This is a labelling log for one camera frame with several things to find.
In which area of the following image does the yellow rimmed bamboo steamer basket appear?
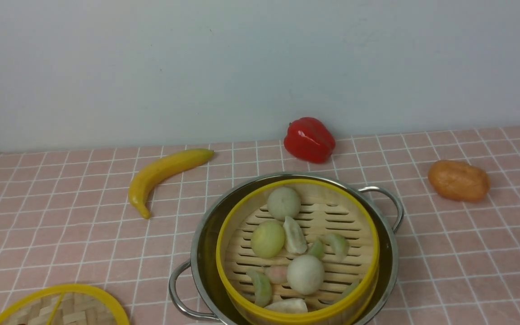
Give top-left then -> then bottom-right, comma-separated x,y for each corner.
215,180 -> 380,325

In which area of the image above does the yellow rimmed bamboo steamer lid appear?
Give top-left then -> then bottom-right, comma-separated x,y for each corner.
0,283 -> 130,325

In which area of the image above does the stainless steel pot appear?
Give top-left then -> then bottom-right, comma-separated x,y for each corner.
168,172 -> 405,325

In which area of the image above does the white round bun upper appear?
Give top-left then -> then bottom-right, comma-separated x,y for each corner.
267,186 -> 302,221

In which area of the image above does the white round bun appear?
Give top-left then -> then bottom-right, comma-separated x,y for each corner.
267,186 -> 302,221
287,255 -> 325,296

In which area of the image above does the red plastic bell pepper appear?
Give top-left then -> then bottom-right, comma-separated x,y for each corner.
283,117 -> 336,164

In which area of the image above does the yellow round bun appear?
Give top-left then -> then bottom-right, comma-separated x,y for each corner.
251,220 -> 285,259

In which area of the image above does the white dumpling centre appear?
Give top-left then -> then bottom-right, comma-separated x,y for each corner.
283,216 -> 307,255

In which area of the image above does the white dumpling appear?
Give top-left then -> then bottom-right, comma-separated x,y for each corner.
264,298 -> 309,314
283,216 -> 307,255

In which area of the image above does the pink dumpling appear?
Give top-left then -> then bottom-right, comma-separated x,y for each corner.
263,265 -> 288,284

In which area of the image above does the green dumpling right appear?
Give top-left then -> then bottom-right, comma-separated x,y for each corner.
325,232 -> 349,262

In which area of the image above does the green dumpling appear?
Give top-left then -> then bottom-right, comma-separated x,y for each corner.
246,269 -> 273,308
325,232 -> 349,262

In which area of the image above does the yellow plastic banana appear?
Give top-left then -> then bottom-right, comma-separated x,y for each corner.
128,148 -> 214,219

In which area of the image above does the white round bun lower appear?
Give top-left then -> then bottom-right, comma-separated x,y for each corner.
287,255 -> 325,296

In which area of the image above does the green dumpling left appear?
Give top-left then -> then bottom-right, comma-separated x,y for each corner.
246,269 -> 273,308

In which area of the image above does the white dumpling bottom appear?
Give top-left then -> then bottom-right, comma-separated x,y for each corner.
264,298 -> 309,314

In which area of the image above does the orange brown potato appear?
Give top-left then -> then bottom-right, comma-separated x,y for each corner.
427,160 -> 491,202

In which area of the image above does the pink checkered tablecloth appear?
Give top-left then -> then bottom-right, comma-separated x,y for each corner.
0,127 -> 520,325

